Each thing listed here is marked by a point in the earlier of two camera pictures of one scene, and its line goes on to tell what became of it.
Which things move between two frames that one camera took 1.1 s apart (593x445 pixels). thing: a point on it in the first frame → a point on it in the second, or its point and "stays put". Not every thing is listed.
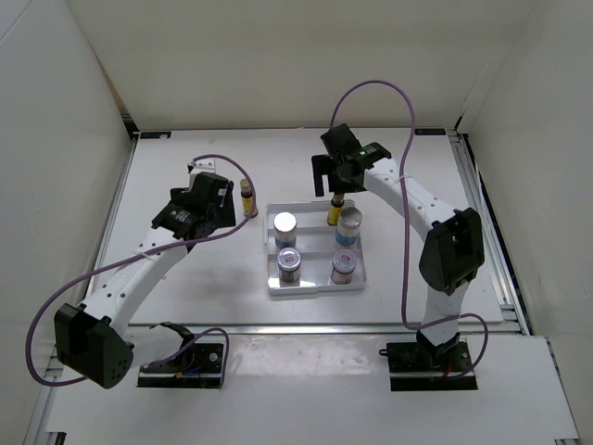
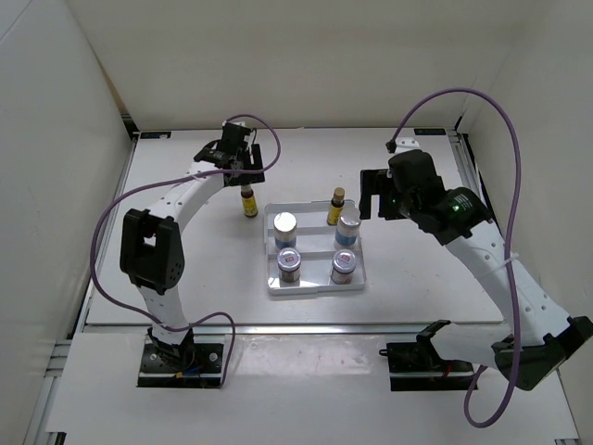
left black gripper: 224,217 → 255,158
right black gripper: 323,165 → 374,183
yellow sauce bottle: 247,198 stays put
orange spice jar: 344,263 stays put
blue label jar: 284,225 stays put
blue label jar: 347,230 stays put
